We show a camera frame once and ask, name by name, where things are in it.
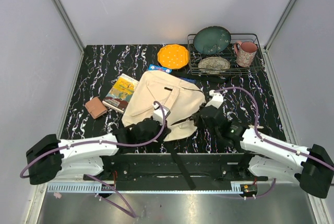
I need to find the beige canvas backpack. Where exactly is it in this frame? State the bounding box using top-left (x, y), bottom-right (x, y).
top-left (122, 70), bottom-right (206, 142)

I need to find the blue treehouse book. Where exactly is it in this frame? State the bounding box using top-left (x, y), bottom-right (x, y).
top-left (148, 64), bottom-right (172, 74)

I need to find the Animal Farm book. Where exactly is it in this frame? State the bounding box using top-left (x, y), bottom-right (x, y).
top-left (180, 77), bottom-right (196, 84)

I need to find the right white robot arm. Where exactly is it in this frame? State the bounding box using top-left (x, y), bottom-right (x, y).
top-left (192, 105), bottom-right (333, 199)

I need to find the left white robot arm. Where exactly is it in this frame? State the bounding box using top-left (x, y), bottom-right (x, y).
top-left (20, 118), bottom-right (171, 185)

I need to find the yellow illustrated book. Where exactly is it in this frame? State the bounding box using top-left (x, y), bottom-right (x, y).
top-left (102, 74), bottom-right (139, 113)

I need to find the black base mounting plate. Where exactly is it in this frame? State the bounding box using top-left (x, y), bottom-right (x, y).
top-left (96, 154), bottom-right (255, 181)

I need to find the beige patterned plate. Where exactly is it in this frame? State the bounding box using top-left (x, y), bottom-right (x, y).
top-left (198, 56), bottom-right (231, 75)

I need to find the brown leather wallet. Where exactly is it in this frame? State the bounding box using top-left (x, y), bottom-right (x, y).
top-left (85, 97), bottom-right (107, 119)

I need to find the orange polka dot plate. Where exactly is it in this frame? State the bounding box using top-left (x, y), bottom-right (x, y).
top-left (157, 44), bottom-right (189, 70)

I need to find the pink patterned mug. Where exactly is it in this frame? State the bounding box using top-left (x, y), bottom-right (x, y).
top-left (234, 41), bottom-right (258, 67)

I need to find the dark teal plate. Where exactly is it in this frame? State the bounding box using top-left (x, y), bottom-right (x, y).
top-left (193, 26), bottom-right (232, 55)

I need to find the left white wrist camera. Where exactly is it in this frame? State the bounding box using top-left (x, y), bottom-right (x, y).
top-left (152, 101), bottom-right (170, 124)

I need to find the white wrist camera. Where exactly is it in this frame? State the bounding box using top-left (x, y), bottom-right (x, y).
top-left (152, 101), bottom-right (170, 124)
top-left (205, 90), bottom-right (224, 109)

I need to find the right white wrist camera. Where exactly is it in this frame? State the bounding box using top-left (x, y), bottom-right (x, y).
top-left (205, 90), bottom-right (224, 109)

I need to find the black wire dish rack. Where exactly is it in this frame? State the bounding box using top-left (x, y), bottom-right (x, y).
top-left (187, 33), bottom-right (264, 76)

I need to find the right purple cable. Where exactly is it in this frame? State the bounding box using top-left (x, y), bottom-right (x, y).
top-left (208, 86), bottom-right (334, 200)

